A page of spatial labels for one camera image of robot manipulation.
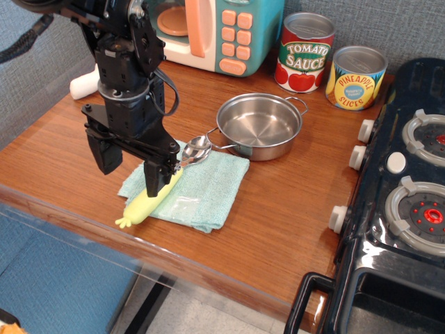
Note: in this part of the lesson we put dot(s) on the light blue folded cloth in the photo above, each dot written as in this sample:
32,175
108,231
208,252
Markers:
203,196

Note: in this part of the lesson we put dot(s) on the plush mushroom toy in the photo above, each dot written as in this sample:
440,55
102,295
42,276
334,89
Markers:
85,85

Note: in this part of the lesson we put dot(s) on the spoon with yellow-green handle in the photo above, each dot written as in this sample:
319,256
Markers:
195,151

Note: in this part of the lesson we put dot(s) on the orange plush object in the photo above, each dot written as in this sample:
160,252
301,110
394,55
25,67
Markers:
12,329

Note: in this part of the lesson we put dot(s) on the pineapple slices can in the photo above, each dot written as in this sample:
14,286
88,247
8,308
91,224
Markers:
355,77

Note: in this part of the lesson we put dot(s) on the toy microwave teal and cream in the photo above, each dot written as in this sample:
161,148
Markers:
227,37

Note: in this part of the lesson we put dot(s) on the tomato sauce can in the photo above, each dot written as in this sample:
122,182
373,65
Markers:
305,45

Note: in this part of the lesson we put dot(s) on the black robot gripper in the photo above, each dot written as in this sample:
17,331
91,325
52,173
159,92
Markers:
133,122

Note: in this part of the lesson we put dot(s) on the small stainless steel pot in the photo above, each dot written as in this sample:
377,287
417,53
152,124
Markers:
259,126

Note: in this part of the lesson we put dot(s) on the black toy stove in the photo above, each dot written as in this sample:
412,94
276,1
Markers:
389,274

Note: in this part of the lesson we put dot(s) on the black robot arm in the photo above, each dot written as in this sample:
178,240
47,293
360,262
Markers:
128,53

